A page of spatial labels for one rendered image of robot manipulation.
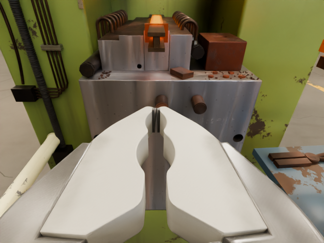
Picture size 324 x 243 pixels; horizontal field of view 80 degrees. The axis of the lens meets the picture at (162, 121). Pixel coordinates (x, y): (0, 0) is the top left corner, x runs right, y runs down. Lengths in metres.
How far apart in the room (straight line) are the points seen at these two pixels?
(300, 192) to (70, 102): 0.67
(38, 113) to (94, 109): 0.35
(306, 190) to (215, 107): 0.26
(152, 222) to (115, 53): 0.57
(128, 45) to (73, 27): 0.22
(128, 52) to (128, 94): 0.09
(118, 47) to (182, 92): 0.17
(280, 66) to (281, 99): 0.12
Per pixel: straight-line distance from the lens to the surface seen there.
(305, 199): 0.51
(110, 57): 0.47
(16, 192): 0.64
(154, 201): 0.66
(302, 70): 0.76
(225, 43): 0.47
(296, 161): 0.57
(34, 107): 0.78
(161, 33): 0.33
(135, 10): 0.93
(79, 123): 0.75
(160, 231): 0.82
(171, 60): 0.46
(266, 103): 0.75
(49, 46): 0.65
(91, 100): 0.45
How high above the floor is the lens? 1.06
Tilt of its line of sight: 33 degrees down
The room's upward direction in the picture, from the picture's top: 1 degrees clockwise
